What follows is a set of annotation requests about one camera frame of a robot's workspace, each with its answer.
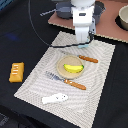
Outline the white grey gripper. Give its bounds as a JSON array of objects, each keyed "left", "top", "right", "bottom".
[{"left": 72, "top": 8, "right": 94, "bottom": 43}]

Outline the light blue cup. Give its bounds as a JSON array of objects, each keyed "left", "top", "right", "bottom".
[{"left": 78, "top": 43, "right": 90, "bottom": 48}]

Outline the yellow banana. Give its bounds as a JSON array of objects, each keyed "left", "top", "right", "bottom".
[{"left": 64, "top": 64, "right": 84, "bottom": 73}]

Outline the white toy fish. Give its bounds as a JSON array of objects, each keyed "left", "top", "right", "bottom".
[{"left": 42, "top": 93, "right": 68, "bottom": 104}]

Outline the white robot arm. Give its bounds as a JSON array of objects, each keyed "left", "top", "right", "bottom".
[{"left": 56, "top": 0, "right": 95, "bottom": 43}]

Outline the pink stove board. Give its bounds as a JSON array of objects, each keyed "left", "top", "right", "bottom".
[{"left": 48, "top": 0, "right": 128, "bottom": 42}]

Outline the round beige plate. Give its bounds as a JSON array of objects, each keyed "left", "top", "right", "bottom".
[{"left": 56, "top": 55, "right": 83, "bottom": 79}]

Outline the beige bowl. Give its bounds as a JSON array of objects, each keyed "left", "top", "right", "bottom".
[{"left": 119, "top": 5, "right": 128, "bottom": 30}]

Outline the beige woven placemat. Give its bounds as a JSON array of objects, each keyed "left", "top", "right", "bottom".
[{"left": 14, "top": 32, "right": 115, "bottom": 128}]

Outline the grey pot with handles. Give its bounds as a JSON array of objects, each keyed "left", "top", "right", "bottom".
[{"left": 93, "top": 1, "right": 106, "bottom": 24}]

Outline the grey saucepan with handle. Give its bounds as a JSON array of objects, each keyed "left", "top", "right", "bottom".
[{"left": 39, "top": 1, "right": 75, "bottom": 20}]

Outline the knife with wooden handle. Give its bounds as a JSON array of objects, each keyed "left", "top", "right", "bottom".
[{"left": 59, "top": 50, "right": 98, "bottom": 63}]

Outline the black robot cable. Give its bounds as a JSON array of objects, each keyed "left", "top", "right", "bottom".
[{"left": 28, "top": 0, "right": 84, "bottom": 48}]

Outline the fork with wooden handle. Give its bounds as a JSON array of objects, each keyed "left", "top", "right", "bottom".
[{"left": 45, "top": 71, "right": 86, "bottom": 90}]

